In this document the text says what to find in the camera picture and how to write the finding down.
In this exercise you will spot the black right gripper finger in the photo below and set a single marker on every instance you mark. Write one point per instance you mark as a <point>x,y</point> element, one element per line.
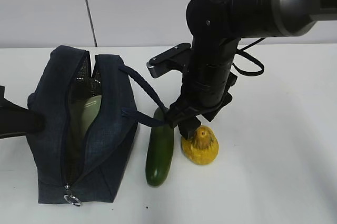
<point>177,113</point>
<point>188,127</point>

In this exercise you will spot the dark blue fabric lunch bag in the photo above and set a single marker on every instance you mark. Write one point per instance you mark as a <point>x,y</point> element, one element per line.
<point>71,169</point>

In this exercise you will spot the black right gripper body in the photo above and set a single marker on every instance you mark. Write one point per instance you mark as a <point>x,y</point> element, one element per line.
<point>204,84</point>

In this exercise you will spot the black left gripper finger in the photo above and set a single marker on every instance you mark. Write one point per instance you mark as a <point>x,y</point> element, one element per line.
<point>18,121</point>

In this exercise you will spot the yellow toy pear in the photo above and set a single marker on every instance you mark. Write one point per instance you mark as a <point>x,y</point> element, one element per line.
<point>202,147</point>

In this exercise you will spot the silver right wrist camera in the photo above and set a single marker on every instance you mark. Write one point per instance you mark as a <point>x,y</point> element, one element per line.
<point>176,58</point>

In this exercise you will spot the green lidded food container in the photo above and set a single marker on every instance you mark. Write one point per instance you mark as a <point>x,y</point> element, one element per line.
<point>88,111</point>

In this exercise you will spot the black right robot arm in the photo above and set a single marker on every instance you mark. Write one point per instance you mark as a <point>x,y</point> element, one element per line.
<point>217,26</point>

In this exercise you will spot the green cucumber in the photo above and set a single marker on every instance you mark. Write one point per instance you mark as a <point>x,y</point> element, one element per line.
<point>159,155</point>

